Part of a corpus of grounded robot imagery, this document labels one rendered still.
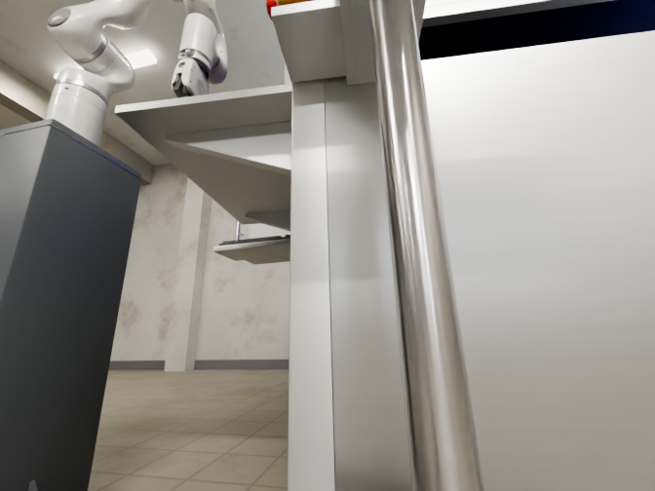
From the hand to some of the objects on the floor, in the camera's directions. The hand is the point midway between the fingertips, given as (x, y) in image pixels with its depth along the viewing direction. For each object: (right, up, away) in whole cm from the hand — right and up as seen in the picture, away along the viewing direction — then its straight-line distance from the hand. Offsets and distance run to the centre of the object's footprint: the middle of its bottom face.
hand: (185, 119), depth 77 cm
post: (+35, -83, -40) cm, 99 cm away
